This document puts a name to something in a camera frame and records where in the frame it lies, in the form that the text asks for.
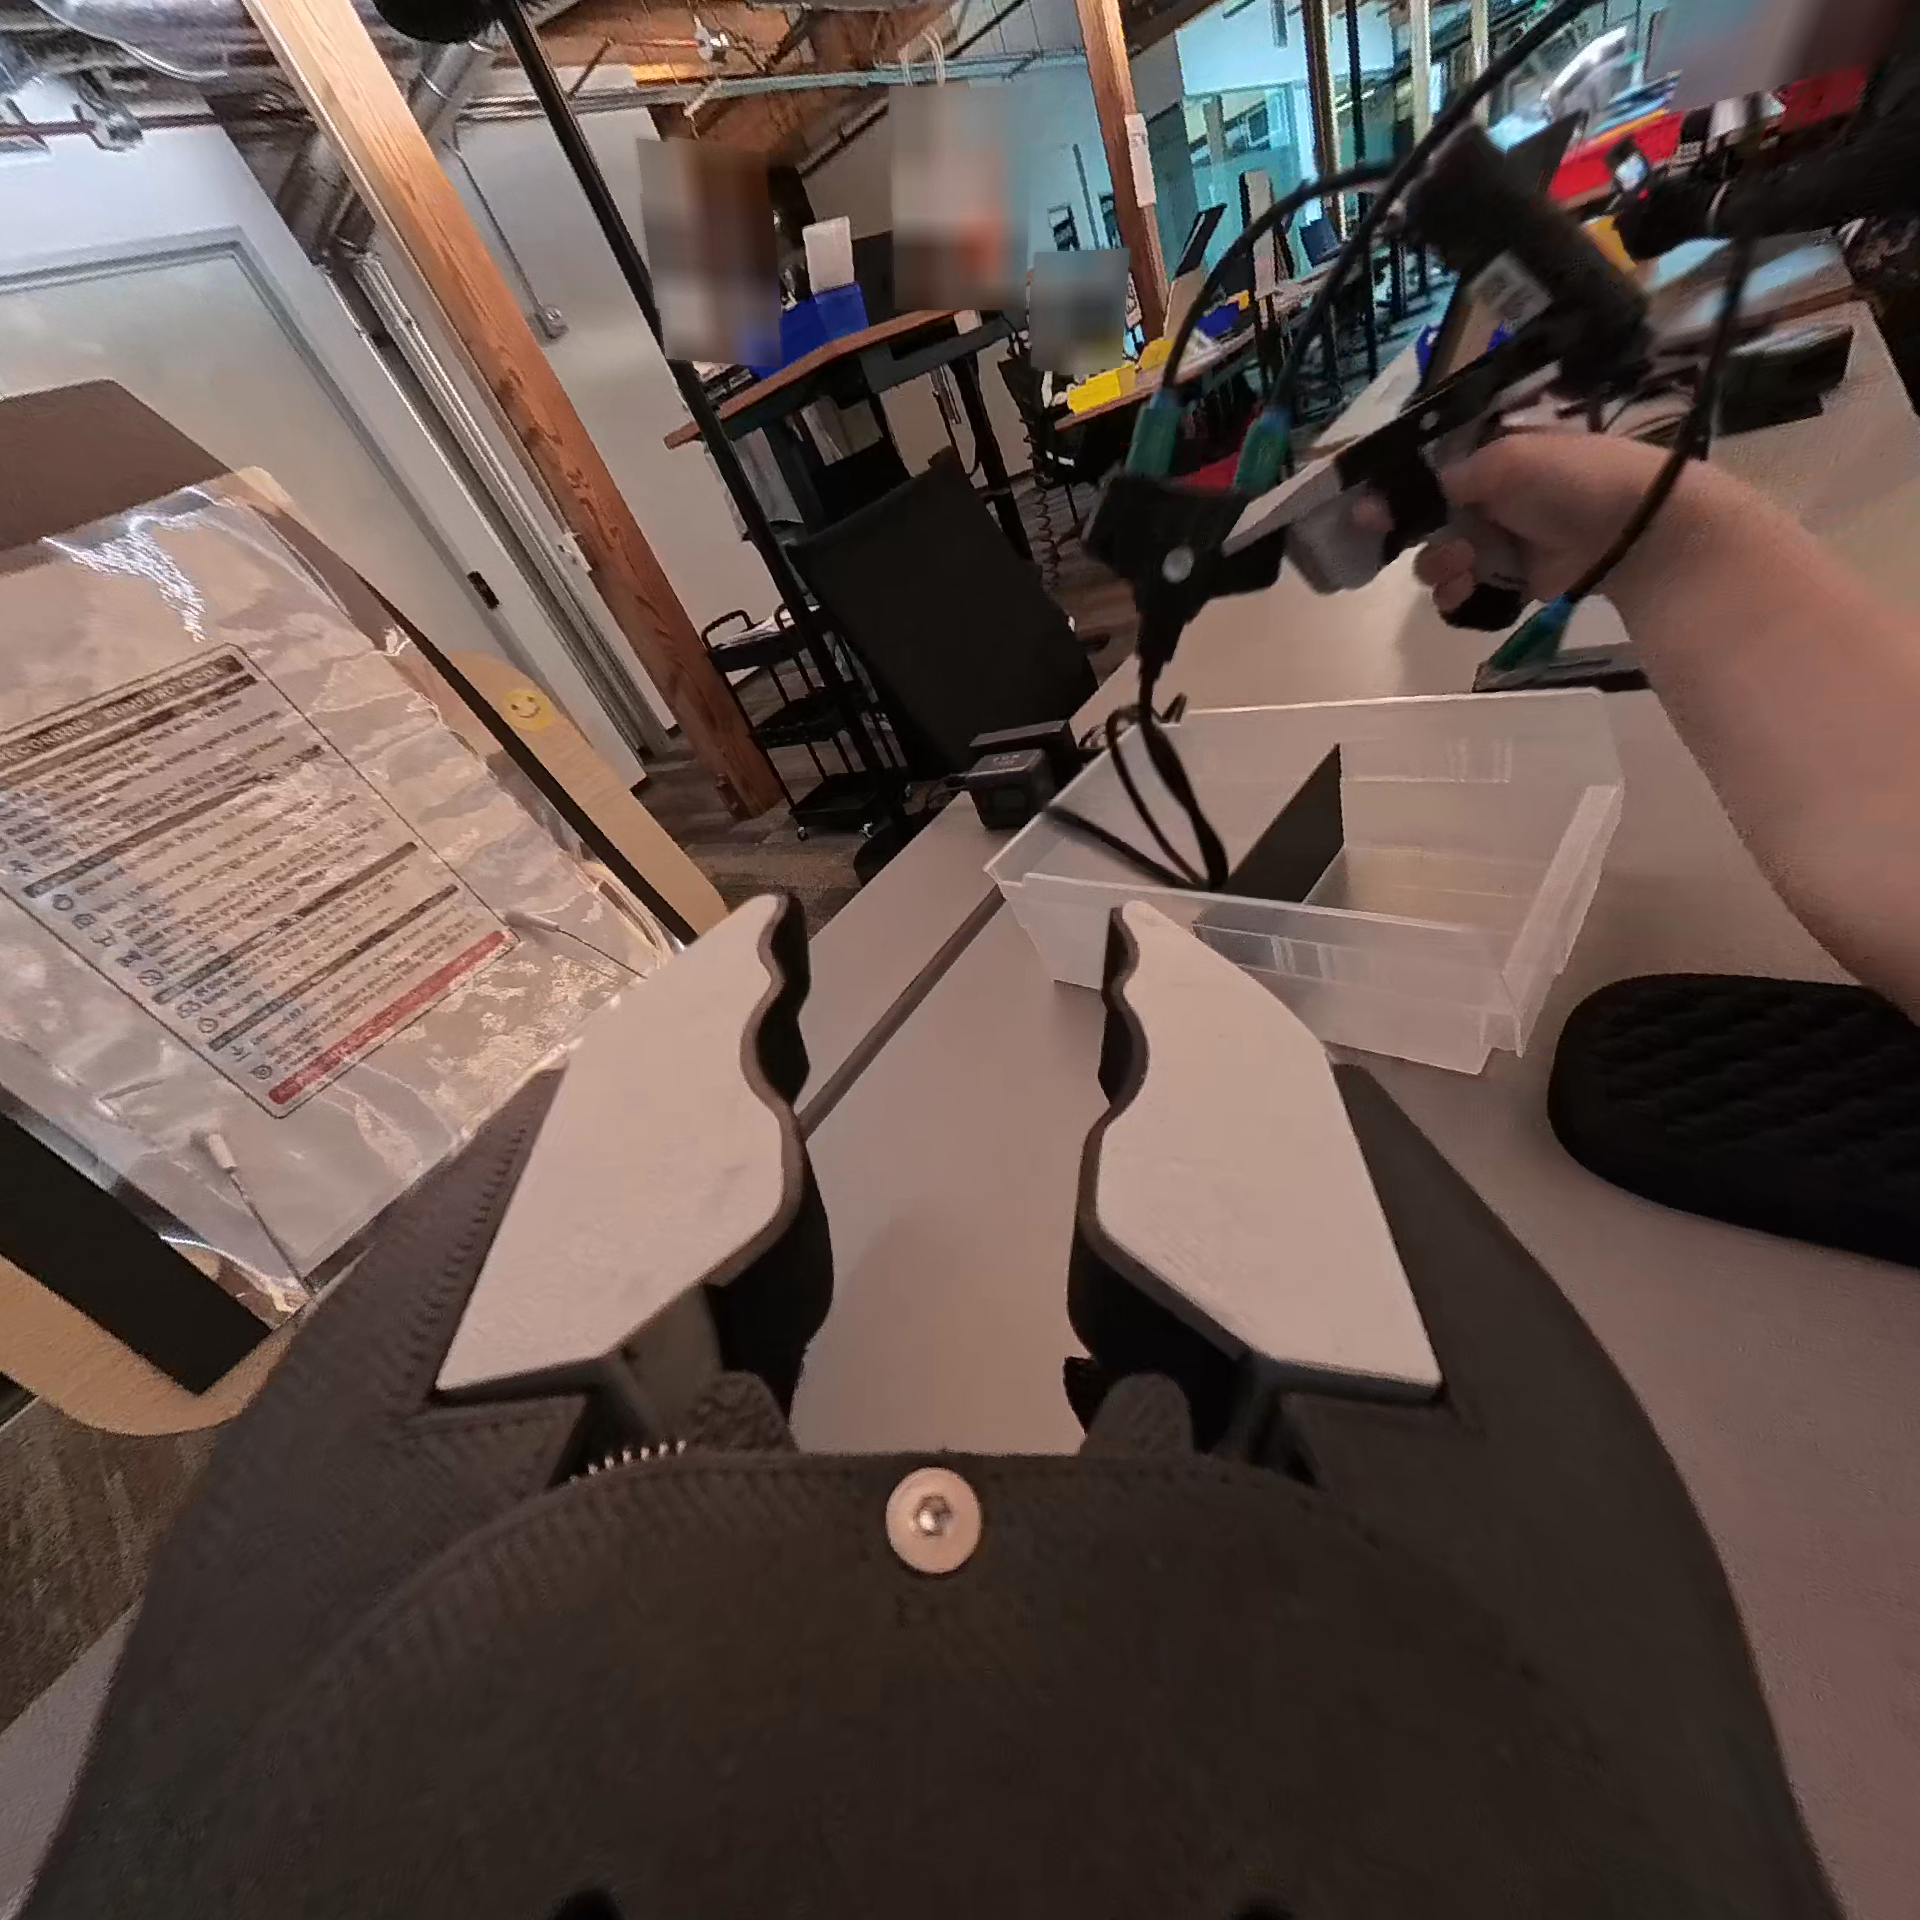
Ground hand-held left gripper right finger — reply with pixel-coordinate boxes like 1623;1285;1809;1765
1066;902;1444;1390

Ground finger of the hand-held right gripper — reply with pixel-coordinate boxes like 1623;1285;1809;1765
1217;458;1402;598

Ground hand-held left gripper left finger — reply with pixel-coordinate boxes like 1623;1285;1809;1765
432;893;836;1403

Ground black hdmi switch with cable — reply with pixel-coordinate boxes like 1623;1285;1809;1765
1036;472;1290;894

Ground clear plastic bin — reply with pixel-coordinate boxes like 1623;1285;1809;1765
982;691;1625;1074

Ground person's right forearm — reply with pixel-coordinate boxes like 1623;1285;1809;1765
1610;450;1920;1022

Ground person's right hand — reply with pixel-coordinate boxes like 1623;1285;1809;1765
1350;427;1700;621

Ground black panel with plywood edge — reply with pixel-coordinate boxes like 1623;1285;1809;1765
0;381;736;1442

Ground black office chair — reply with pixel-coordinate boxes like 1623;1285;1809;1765
778;450;1104;880

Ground black power adapter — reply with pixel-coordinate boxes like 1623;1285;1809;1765
966;720;1088;835

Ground wooden standing desk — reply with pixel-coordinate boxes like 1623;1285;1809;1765
663;307;1037;602

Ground black mesh wrist rest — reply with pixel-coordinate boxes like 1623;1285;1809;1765
1545;971;1920;1270

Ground black utility cart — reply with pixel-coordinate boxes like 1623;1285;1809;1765
701;600;873;841

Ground blue storage bins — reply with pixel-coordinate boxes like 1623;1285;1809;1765
778;287;873;369

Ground instruction sheet in plastic sleeve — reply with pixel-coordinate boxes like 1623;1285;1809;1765
0;464;684;1322

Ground black stand pole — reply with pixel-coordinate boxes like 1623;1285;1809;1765
367;0;840;841

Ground wooden support post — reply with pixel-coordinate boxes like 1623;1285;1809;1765
247;0;782;818

